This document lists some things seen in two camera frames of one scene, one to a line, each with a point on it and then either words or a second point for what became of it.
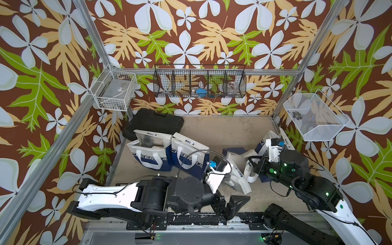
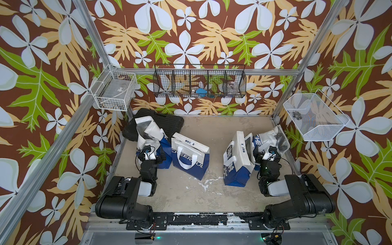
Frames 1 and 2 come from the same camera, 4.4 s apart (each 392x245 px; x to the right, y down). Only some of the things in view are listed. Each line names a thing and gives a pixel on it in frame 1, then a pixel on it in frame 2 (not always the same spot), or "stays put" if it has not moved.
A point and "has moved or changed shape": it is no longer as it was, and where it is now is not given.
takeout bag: (238, 157) has moved or changed shape
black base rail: (255, 221) stays put
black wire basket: (197, 80) stays put
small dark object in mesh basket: (297, 115) stays put
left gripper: (218, 207) -> (158, 160)
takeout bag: (189, 155) stays put
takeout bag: (262, 149) has moved or changed shape
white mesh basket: (317, 118) stays put
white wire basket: (113, 90) stays put
